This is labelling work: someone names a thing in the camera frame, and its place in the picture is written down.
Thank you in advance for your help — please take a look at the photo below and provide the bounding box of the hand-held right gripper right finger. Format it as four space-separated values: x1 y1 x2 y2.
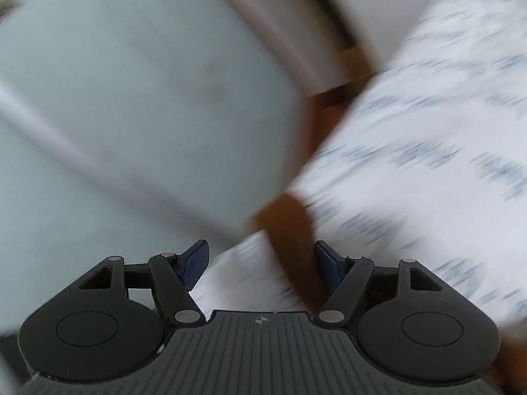
314 241 445 325

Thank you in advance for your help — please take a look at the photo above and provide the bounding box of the brown knit garment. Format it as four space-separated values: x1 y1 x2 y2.
251 193 330 311

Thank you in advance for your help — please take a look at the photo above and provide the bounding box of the white script printed blanket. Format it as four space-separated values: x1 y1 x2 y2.
193 0 527 338

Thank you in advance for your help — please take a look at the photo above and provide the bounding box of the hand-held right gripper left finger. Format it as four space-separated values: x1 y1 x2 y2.
78 239 210 326

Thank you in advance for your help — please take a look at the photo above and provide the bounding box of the pale glass bedside table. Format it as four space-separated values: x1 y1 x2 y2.
0 0 311 338

